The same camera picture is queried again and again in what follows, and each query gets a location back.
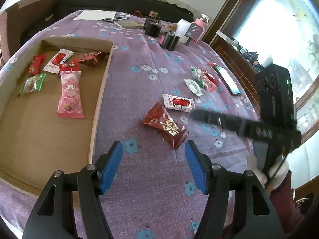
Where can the cardboard box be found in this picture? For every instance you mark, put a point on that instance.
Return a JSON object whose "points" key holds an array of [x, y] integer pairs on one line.
{"points": [[35, 141]]}

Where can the dark red foil snack packet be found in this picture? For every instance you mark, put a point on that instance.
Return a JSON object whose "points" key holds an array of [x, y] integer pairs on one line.
{"points": [[92, 59]]}

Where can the white gloved right hand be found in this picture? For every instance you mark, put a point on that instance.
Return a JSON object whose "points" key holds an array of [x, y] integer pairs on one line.
{"points": [[277, 173]]}

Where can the white plastic container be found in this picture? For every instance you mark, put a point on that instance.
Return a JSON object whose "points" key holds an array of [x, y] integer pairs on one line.
{"points": [[182, 28]]}

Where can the white paper sheet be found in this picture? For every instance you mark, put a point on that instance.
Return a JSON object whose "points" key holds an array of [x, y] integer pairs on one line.
{"points": [[95, 15]]}

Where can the purple floral tablecloth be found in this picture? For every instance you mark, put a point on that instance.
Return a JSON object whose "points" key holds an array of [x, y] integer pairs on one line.
{"points": [[153, 194]]}

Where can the clear green cracker packet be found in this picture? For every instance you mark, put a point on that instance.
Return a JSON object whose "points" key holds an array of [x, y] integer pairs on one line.
{"points": [[33, 84]]}

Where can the white red strawberry packet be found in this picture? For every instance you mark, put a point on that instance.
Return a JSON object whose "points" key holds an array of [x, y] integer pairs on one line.
{"points": [[60, 58]]}

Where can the black sofa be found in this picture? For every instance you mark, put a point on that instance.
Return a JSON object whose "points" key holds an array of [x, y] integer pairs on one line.
{"points": [[167, 11]]}

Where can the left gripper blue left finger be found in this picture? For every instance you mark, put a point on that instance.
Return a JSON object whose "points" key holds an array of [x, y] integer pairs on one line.
{"points": [[92, 182]]}

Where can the grey notebook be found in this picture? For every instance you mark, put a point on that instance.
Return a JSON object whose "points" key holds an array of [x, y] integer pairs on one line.
{"points": [[128, 24]]}

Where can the black marker pen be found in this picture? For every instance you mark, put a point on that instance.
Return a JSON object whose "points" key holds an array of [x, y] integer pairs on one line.
{"points": [[114, 19]]}

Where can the white red snack packet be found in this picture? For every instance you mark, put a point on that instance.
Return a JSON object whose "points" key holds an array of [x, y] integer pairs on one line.
{"points": [[178, 103]]}

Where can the green white candy packet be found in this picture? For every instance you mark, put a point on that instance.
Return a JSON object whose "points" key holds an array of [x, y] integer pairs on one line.
{"points": [[199, 77]]}

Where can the large pink cartoon snack bag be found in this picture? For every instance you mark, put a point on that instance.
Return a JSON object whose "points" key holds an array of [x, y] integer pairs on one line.
{"points": [[70, 105]]}

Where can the dark red gold snack packet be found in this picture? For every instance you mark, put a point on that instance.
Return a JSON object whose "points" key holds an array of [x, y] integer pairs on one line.
{"points": [[171, 131]]}

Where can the small red round-logo packet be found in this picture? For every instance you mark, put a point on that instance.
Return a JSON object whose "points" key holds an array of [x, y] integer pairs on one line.
{"points": [[36, 64]]}

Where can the small red packet in box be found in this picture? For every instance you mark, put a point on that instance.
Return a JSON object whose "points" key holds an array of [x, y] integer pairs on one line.
{"points": [[70, 66]]}

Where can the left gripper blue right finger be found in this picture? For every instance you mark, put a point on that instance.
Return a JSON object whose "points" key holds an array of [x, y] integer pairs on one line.
{"points": [[216, 182]]}

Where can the pink sleeved water bottle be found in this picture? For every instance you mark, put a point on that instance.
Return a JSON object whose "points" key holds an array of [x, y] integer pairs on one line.
{"points": [[202, 21]]}

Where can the black smartphone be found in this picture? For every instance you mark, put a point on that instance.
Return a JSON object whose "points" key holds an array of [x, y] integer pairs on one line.
{"points": [[227, 80]]}

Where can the brown wooden cabinet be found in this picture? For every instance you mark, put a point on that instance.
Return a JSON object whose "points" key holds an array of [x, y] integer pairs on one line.
{"points": [[228, 20]]}

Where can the white green snack packet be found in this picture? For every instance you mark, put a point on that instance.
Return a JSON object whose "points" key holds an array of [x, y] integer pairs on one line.
{"points": [[193, 87]]}

